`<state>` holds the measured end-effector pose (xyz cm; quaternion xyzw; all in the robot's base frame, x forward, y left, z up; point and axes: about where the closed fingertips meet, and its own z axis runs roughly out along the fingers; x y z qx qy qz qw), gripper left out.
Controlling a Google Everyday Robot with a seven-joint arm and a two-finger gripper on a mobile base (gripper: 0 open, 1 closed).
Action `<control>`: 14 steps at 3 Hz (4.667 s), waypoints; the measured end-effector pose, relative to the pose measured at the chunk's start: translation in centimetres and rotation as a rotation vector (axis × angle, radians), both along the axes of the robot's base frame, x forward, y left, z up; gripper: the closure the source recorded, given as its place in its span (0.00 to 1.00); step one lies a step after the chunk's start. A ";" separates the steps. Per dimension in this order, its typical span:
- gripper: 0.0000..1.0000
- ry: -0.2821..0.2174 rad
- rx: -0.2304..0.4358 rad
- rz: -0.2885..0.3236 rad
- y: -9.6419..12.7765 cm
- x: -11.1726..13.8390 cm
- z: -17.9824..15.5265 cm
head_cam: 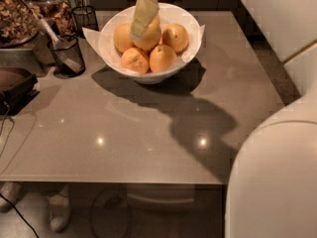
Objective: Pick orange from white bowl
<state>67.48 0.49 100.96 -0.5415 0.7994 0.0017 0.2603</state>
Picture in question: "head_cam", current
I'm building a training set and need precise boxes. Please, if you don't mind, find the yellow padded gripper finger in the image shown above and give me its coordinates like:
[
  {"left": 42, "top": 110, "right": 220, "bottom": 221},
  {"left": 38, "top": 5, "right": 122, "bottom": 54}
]
[{"left": 130, "top": 0, "right": 159, "bottom": 41}]

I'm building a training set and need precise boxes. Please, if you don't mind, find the large top orange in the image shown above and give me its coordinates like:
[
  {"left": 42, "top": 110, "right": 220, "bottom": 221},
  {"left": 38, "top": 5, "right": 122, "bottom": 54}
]
[{"left": 134, "top": 15, "right": 161, "bottom": 53}]

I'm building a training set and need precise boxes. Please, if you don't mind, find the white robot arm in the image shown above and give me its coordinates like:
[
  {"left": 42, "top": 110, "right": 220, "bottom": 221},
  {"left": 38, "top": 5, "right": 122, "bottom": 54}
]
[{"left": 225, "top": 0, "right": 317, "bottom": 238}]

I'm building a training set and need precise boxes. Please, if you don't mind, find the white ceramic bowl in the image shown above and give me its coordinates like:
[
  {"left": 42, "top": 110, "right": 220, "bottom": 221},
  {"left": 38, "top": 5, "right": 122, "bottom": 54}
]
[{"left": 96, "top": 3, "right": 204, "bottom": 84}]

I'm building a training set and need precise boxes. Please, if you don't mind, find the white paper bowl liner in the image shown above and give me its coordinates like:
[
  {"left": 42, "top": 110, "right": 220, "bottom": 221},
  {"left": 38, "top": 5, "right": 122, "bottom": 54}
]
[{"left": 83, "top": 24, "right": 204, "bottom": 81}]

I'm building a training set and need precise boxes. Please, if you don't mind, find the front right orange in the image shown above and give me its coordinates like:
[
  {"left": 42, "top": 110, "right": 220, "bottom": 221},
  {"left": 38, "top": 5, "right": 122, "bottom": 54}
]
[{"left": 150, "top": 45, "right": 177, "bottom": 72}]

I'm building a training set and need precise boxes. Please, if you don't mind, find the front left orange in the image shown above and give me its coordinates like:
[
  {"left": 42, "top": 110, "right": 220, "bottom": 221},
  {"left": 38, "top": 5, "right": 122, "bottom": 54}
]
[{"left": 121, "top": 48, "right": 150, "bottom": 74}]

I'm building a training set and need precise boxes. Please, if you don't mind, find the right orange with stem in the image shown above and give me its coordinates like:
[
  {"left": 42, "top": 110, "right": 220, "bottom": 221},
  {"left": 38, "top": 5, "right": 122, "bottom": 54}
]
[{"left": 161, "top": 23, "right": 189, "bottom": 53}]

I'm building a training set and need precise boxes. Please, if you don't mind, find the black mesh cup back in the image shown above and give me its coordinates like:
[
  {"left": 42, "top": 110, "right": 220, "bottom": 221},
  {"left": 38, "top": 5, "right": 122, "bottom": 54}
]
[{"left": 72, "top": 5, "right": 99, "bottom": 38}]

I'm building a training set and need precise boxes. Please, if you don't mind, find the black mesh cup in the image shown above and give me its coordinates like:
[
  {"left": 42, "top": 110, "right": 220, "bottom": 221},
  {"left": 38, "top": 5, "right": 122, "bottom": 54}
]
[
  {"left": 72, "top": 5, "right": 99, "bottom": 38},
  {"left": 48, "top": 35, "right": 85, "bottom": 77}
]

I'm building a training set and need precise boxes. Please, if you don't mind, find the black mesh cup front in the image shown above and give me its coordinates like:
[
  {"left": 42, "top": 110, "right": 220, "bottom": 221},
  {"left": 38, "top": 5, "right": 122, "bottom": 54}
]
[{"left": 48, "top": 35, "right": 85, "bottom": 77}]

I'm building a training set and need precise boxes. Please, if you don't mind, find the glass jar of nuts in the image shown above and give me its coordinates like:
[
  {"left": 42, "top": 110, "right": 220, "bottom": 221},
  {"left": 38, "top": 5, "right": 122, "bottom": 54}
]
[{"left": 26, "top": 0, "right": 76, "bottom": 35}]

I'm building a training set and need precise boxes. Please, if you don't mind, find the metal serving scoop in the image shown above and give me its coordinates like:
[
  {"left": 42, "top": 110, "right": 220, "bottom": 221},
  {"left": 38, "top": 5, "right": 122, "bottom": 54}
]
[{"left": 6, "top": 0, "right": 83, "bottom": 74}]

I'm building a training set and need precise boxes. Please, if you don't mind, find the large glass snack jar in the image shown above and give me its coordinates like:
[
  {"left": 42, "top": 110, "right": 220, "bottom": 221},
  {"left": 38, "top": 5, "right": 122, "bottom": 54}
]
[{"left": 0, "top": 0, "right": 39, "bottom": 49}]

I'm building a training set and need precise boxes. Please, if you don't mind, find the black device on left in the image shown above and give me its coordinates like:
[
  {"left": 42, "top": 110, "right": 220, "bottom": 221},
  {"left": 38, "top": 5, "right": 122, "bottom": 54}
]
[{"left": 0, "top": 67, "right": 38, "bottom": 115}]

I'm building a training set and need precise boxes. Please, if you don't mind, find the white shoe right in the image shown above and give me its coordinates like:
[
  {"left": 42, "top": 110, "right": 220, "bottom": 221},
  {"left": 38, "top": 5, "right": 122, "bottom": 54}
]
[{"left": 48, "top": 185, "right": 70, "bottom": 232}]

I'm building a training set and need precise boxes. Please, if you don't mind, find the white shoe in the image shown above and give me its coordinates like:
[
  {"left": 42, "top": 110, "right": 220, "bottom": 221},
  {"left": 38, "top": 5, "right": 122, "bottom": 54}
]
[
  {"left": 48, "top": 185, "right": 70, "bottom": 232},
  {"left": 0, "top": 181, "right": 23, "bottom": 212}
]

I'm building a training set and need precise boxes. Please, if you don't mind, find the white shoe left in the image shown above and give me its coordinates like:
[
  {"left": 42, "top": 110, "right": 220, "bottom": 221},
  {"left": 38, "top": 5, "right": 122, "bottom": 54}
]
[{"left": 0, "top": 181, "right": 23, "bottom": 212}]

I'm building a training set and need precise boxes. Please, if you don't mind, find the black cable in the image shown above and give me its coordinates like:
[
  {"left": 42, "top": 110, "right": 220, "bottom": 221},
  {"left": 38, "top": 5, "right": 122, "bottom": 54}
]
[{"left": 0, "top": 104, "right": 41, "bottom": 238}]

